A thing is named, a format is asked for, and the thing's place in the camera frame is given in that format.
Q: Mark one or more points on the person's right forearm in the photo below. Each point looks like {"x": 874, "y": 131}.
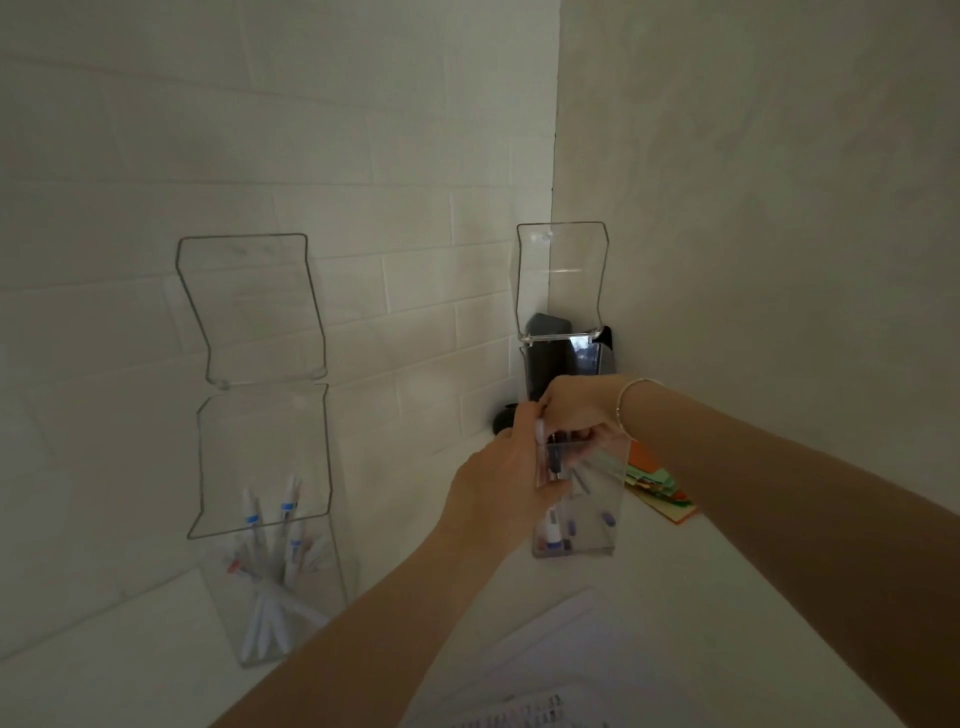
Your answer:
{"x": 787, "y": 525}

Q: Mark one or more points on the white paper sheet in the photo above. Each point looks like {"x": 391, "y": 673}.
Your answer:
{"x": 585, "y": 660}

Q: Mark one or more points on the clear acrylic box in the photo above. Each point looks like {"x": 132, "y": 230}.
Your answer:
{"x": 562, "y": 277}
{"x": 262, "y": 442}

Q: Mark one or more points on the white pen light blue band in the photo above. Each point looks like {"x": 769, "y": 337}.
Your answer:
{"x": 287, "y": 508}

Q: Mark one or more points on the thick white marker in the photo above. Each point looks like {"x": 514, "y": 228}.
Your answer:
{"x": 553, "y": 534}

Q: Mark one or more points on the black bag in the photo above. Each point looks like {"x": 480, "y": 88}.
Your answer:
{"x": 504, "y": 421}

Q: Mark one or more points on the person's left hand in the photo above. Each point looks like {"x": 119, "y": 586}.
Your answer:
{"x": 495, "y": 495}

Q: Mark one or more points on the person's left forearm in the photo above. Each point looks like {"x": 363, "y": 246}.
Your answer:
{"x": 360, "y": 645}

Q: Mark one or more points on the person's right hand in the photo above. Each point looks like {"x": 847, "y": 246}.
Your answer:
{"x": 589, "y": 405}

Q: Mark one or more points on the stack of coloured sticky notes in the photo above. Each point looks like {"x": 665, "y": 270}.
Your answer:
{"x": 667, "y": 499}

